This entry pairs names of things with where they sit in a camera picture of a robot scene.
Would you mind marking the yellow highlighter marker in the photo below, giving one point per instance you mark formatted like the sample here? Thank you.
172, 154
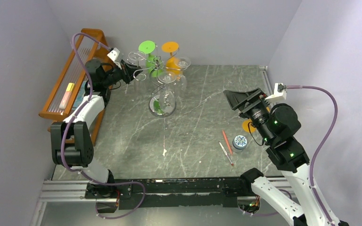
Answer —
66, 97

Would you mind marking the green plastic wine glass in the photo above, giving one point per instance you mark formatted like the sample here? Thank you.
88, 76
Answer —
153, 62

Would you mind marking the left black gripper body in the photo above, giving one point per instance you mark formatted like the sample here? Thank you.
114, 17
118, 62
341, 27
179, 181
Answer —
126, 72

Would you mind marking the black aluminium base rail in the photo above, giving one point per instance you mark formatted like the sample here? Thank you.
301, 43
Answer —
227, 192

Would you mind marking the light blue flat package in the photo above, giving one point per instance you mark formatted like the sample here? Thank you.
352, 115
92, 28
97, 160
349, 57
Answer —
80, 96

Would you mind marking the orange plastic wine glass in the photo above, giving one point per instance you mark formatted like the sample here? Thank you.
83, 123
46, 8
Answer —
171, 47

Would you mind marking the clear wine glass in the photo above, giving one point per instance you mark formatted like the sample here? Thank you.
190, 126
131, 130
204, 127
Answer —
167, 99
183, 63
136, 58

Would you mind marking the white red pen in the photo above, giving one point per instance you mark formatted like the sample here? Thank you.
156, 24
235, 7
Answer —
226, 154

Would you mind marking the orange wooden rack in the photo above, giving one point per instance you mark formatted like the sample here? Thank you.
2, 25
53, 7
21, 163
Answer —
72, 73

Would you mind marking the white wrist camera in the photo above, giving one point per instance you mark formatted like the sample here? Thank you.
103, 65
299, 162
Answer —
279, 93
115, 56

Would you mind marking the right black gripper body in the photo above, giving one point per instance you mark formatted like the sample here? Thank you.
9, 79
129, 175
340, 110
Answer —
249, 103

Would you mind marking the chrome wine glass rack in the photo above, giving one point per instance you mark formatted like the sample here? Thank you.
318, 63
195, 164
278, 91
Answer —
153, 103

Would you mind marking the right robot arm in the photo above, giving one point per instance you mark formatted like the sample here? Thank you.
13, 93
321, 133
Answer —
277, 127

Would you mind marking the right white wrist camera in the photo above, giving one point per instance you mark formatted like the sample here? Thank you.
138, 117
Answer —
279, 93

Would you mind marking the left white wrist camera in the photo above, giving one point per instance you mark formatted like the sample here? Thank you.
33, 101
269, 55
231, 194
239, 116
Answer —
115, 56

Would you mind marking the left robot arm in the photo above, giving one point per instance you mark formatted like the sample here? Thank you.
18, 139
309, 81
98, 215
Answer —
71, 142

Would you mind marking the blue patterned round tin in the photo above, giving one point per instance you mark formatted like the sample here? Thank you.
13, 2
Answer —
239, 143

